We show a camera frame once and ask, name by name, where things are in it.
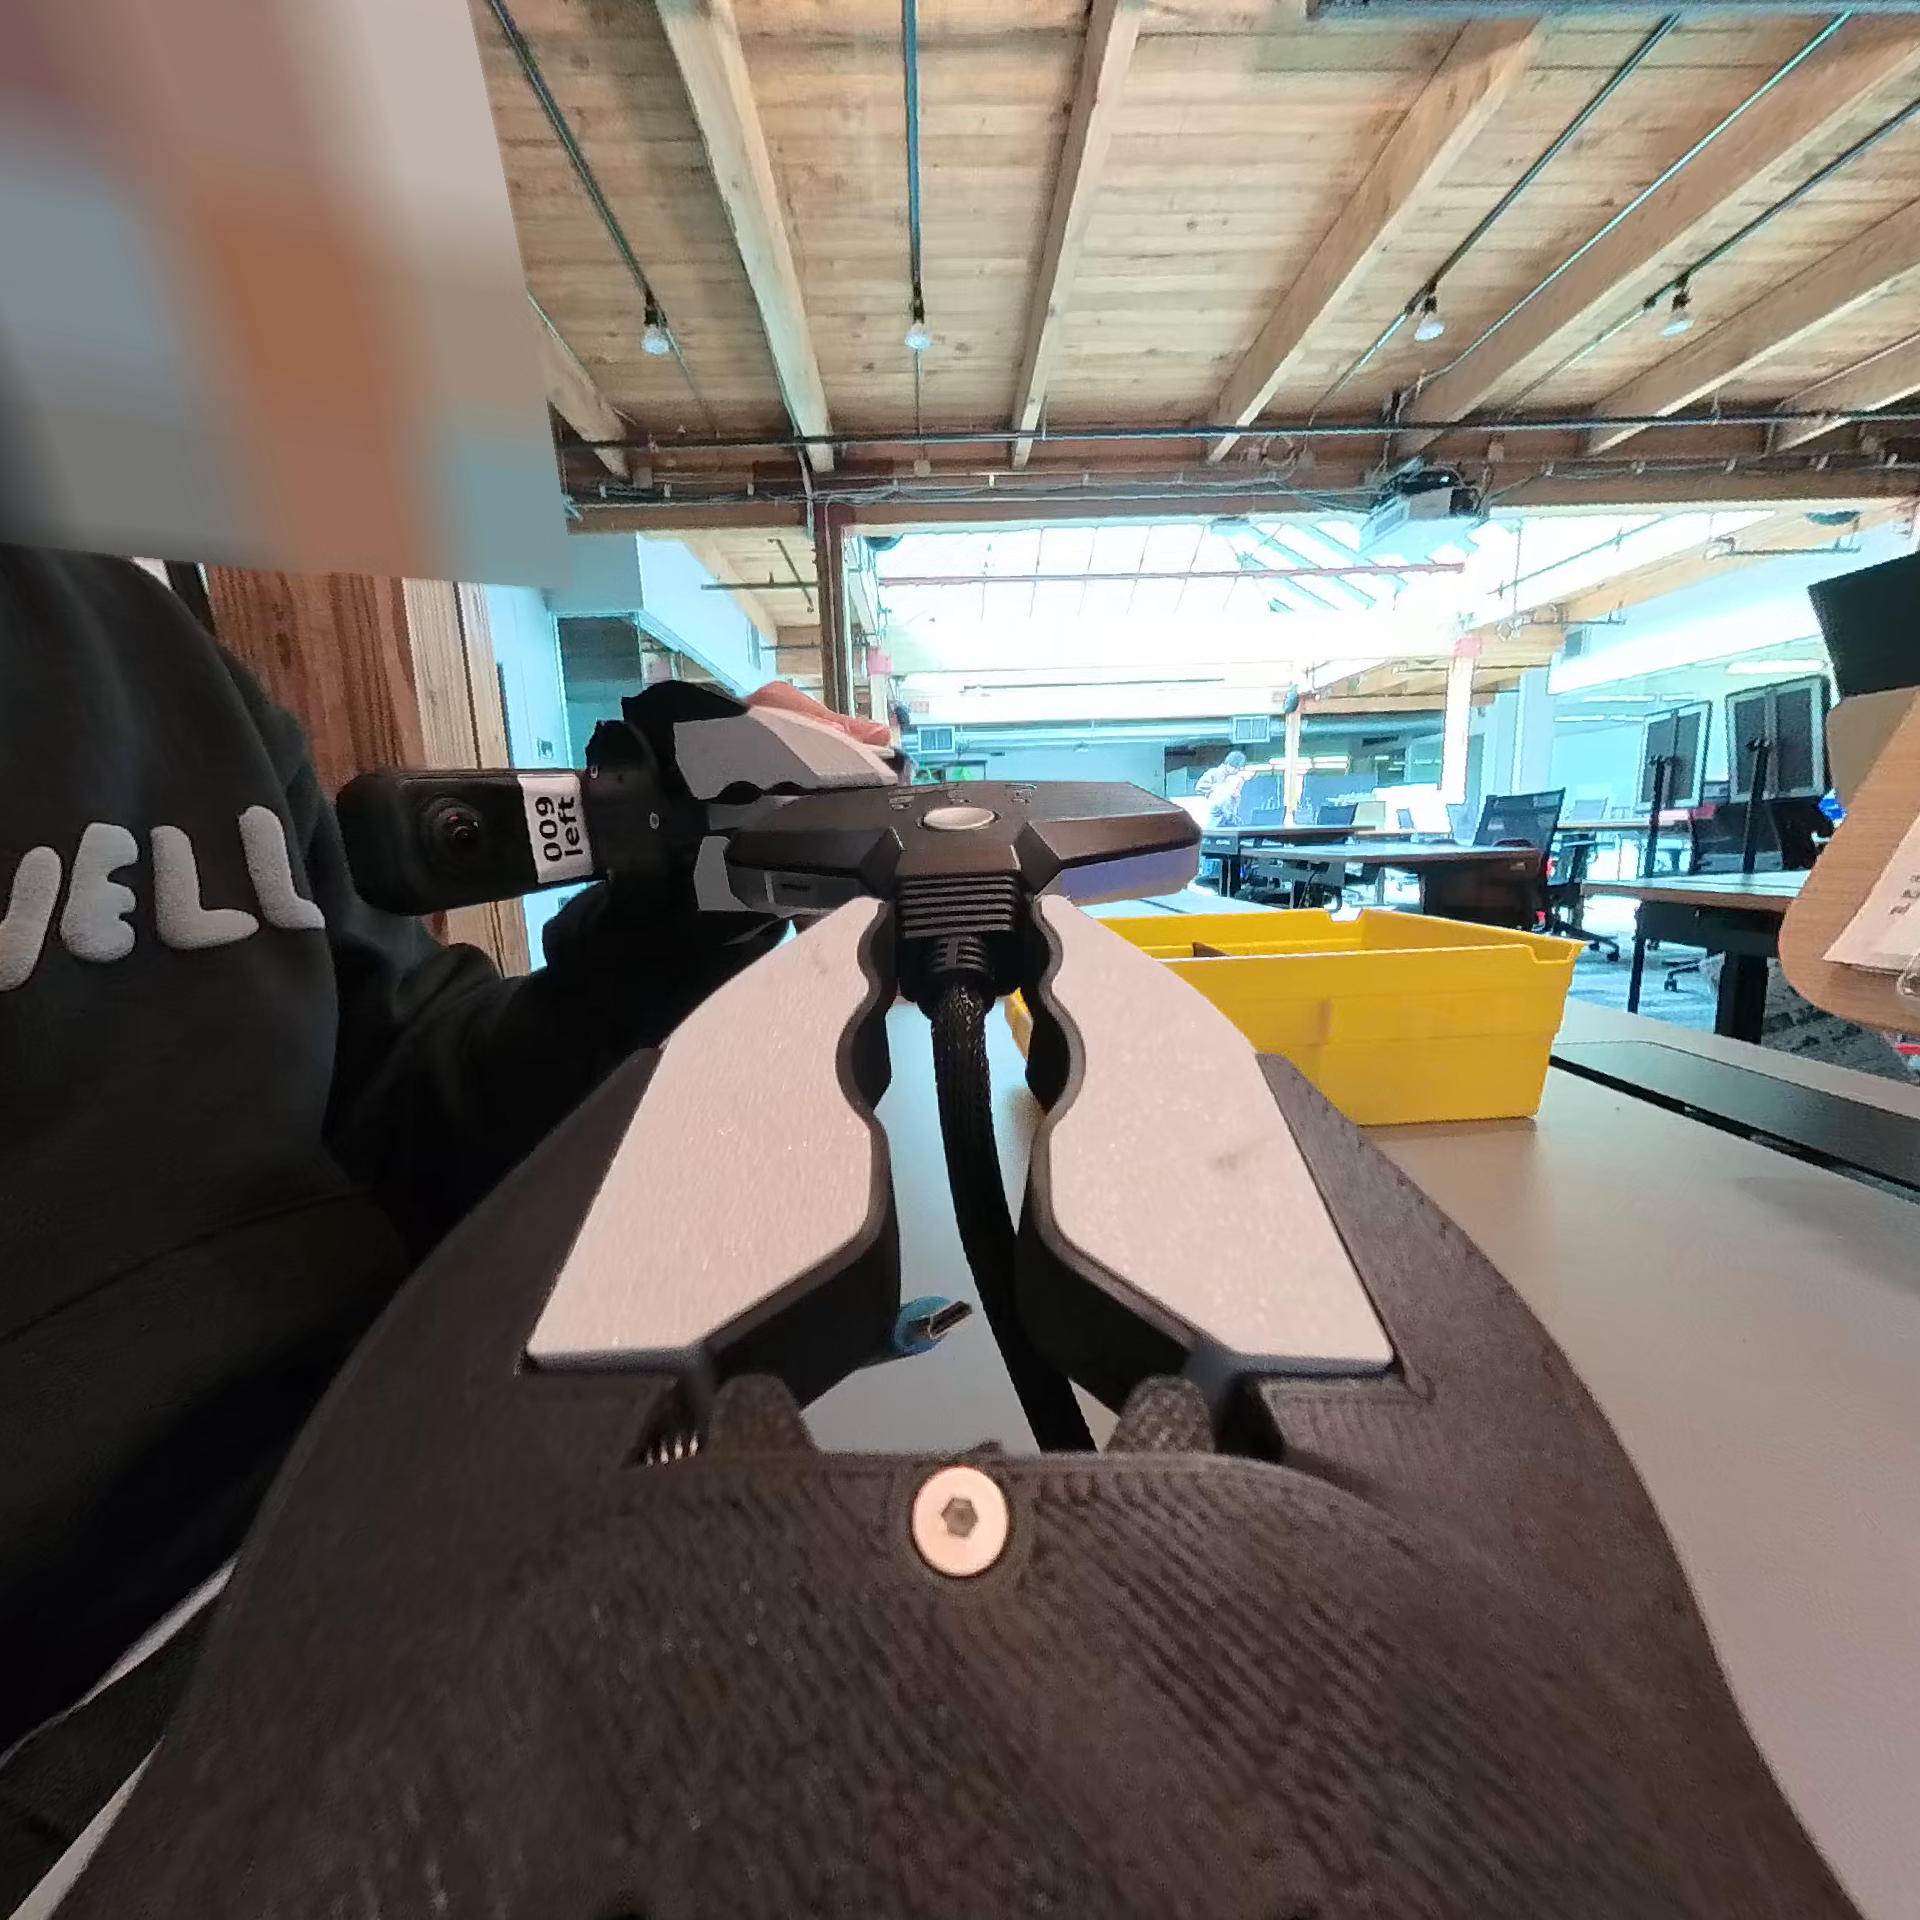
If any wooden work table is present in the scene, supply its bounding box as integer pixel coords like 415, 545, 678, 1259
1199, 823, 1555, 909

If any person's left hand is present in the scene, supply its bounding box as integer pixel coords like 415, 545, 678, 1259
745, 681, 897, 750

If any black desk cable cover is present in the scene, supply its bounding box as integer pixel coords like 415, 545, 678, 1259
1553, 1035, 1920, 1193

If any yellow plastic bin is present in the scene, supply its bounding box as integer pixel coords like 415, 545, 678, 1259
1002, 906, 1587, 1126

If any ceiling projector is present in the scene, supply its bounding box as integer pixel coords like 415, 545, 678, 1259
1358, 464, 1490, 549

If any black office chair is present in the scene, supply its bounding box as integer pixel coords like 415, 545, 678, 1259
1476, 785, 1625, 962

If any desk monitor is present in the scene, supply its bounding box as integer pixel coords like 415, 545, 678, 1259
1725, 674, 1835, 803
1638, 701, 1714, 818

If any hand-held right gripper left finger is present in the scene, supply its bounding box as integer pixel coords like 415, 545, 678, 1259
521, 894, 906, 1397

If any person's torso black hoodie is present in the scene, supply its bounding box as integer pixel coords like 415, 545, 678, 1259
0, 545, 541, 1920

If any wooden instruction board stand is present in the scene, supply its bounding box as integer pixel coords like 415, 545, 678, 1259
1777, 690, 1920, 1038

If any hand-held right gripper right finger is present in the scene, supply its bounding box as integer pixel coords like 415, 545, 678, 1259
1015, 894, 1402, 1397

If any black switch box braided cable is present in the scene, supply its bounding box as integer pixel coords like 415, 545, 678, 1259
698, 776, 1204, 1454

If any person's left forearm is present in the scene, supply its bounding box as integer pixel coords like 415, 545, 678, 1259
323, 877, 798, 1247

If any grey desk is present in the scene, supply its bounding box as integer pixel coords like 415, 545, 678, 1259
796, 983, 1920, 1920

